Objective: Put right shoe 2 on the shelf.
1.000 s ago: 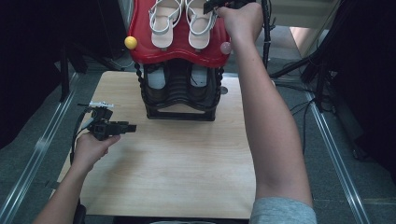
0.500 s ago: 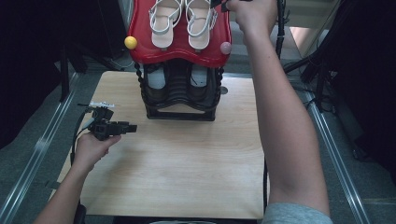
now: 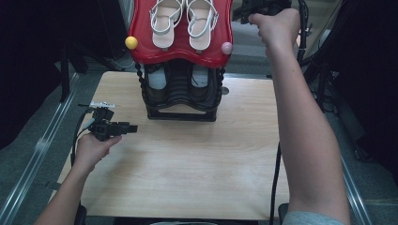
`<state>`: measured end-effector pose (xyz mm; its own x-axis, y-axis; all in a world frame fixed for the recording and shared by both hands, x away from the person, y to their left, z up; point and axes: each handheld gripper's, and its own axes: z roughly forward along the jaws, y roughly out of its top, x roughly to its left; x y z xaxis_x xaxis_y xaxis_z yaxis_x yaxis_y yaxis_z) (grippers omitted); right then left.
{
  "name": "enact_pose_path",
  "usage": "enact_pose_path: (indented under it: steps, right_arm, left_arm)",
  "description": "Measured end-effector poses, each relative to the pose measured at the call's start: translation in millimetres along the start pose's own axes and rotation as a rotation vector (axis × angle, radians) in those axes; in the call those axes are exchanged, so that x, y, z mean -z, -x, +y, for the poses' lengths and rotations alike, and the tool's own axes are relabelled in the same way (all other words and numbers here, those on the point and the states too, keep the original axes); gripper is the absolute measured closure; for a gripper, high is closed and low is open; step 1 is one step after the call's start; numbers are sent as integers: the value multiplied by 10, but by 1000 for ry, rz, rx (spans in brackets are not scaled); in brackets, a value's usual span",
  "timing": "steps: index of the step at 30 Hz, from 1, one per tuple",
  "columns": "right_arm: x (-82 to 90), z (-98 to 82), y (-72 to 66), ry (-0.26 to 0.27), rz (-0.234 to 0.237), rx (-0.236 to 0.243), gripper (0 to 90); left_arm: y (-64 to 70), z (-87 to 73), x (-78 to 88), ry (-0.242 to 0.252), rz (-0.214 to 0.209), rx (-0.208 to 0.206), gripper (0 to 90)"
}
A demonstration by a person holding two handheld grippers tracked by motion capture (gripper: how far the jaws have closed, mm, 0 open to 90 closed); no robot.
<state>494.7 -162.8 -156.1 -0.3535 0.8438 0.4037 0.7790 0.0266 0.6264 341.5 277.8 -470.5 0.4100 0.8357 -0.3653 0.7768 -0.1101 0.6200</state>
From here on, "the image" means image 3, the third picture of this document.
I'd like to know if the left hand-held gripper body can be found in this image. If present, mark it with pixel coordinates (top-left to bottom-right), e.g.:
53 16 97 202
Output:
88 101 122 142

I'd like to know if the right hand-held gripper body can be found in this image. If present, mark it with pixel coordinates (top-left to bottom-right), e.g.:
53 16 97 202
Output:
239 0 293 21

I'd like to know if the black leather shoe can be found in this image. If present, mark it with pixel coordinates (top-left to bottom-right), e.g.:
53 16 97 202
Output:
187 64 218 104
144 64 171 104

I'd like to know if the white slingback heeled shoe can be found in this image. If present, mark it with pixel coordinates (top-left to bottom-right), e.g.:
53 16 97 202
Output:
149 0 186 50
186 0 220 52

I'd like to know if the red and black shoe rack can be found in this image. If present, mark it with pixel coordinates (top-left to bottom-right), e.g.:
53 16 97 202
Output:
125 0 235 123

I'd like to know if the person's left hand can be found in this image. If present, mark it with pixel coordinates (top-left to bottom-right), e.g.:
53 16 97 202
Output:
73 132 123 173

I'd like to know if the person's right hand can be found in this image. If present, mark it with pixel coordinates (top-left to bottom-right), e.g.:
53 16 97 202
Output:
248 7 302 57

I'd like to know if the black metal stand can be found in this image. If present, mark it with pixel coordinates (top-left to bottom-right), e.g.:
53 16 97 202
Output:
301 46 338 113
59 43 89 103

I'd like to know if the black chair armrest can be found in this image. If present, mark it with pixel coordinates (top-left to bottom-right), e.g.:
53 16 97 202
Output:
74 204 88 225
278 202 290 225

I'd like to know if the black curtain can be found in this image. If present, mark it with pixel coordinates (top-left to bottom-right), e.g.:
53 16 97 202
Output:
325 0 398 186
0 0 128 151

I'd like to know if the grey shirt sleeve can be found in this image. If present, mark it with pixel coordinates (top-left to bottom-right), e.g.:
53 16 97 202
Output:
281 210 345 225

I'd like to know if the metal floor rail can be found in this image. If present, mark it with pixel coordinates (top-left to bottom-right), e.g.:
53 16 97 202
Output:
0 73 80 225
325 109 374 225

